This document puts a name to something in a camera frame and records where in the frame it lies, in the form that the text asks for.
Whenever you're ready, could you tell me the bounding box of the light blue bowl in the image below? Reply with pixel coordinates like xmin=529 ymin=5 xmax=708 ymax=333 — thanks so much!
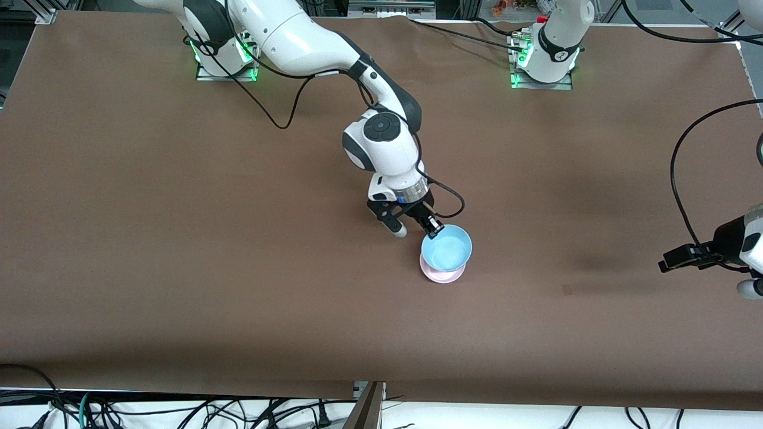
xmin=421 ymin=224 xmax=473 ymax=272

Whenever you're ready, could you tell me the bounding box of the pink bowl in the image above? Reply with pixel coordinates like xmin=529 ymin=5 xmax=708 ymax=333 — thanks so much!
xmin=419 ymin=253 xmax=466 ymax=285

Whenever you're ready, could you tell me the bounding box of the brown table cover sheet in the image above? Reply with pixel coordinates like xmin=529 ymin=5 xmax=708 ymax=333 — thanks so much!
xmin=0 ymin=11 xmax=763 ymax=412

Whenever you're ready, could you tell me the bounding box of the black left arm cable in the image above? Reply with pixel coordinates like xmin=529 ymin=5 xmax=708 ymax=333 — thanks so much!
xmin=622 ymin=0 xmax=763 ymax=252

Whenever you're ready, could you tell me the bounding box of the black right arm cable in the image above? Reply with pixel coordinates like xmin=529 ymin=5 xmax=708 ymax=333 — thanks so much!
xmin=224 ymin=18 xmax=466 ymax=219

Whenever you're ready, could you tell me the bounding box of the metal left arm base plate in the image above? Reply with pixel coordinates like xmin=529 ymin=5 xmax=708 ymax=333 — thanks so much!
xmin=510 ymin=70 xmax=573 ymax=91

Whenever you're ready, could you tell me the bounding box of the black cable to arm base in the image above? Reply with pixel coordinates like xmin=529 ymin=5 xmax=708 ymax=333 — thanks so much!
xmin=410 ymin=18 xmax=526 ymax=53

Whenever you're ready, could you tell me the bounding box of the aluminium profile post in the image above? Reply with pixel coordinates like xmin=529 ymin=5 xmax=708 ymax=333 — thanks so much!
xmin=345 ymin=381 xmax=386 ymax=429

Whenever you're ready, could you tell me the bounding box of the aluminium frame bar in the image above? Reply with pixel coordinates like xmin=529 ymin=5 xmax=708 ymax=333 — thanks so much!
xmin=348 ymin=0 xmax=436 ymax=19

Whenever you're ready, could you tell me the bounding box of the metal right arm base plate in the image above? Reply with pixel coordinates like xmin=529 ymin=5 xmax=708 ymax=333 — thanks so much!
xmin=196 ymin=58 xmax=259 ymax=83

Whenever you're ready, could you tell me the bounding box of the teal cable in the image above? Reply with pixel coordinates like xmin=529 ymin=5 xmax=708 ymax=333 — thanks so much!
xmin=79 ymin=391 xmax=97 ymax=429

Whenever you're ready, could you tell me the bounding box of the thick black cable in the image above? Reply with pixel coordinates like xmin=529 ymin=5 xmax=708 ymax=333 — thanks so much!
xmin=0 ymin=363 xmax=61 ymax=418

